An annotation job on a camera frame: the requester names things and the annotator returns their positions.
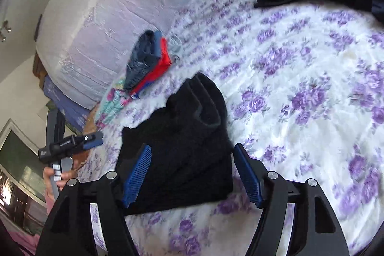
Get folded grey garment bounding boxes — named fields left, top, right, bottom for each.
left=168, top=35, right=183, bottom=62

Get purple floral bedsheet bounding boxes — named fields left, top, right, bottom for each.
left=79, top=0, right=383, bottom=255

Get white wardrobe door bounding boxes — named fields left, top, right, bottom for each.
left=0, top=0, right=90, bottom=86

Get folded blue jeans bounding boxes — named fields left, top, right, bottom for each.
left=124, top=30, right=162, bottom=94

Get black pants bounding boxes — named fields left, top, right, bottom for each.
left=117, top=73, right=234, bottom=216

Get left hand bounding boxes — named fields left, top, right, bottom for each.
left=43, top=160, right=81, bottom=196

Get colourful floral blanket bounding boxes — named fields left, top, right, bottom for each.
left=94, top=78, right=132, bottom=129

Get blue mattress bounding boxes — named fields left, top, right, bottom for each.
left=43, top=75, right=90, bottom=132

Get lilac white pillow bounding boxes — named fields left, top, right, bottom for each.
left=36, top=0, right=190, bottom=108

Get folded red blue garment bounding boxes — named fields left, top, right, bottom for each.
left=130, top=37, right=173, bottom=99

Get window with white frame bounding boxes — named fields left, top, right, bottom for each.
left=0, top=119, right=48, bottom=235

